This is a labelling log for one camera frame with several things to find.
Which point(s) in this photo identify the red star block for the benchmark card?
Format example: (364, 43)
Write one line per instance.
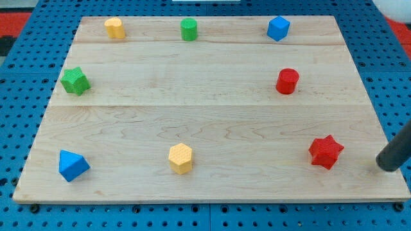
(325, 151)

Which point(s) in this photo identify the white round object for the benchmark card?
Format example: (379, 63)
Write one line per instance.
(396, 10)

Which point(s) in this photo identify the blue cube block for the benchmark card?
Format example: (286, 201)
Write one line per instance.
(278, 28)

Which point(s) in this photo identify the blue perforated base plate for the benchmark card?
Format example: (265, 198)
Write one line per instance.
(30, 71)

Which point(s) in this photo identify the yellow hexagon block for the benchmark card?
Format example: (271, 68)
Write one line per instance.
(181, 158)

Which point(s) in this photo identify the blue triangle block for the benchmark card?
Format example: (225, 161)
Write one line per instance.
(71, 165)

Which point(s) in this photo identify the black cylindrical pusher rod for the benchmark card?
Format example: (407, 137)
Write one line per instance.
(396, 152)

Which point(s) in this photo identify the green star block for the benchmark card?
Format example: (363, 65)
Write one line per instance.
(75, 81)

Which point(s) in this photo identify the green cylinder block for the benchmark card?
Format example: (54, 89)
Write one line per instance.
(188, 29)

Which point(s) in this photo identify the red cylinder block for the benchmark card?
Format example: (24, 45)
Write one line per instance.
(287, 81)

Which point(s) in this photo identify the wooden board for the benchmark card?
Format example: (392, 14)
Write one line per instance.
(152, 90)

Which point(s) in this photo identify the yellow heart block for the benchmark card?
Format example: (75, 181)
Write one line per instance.
(114, 28)

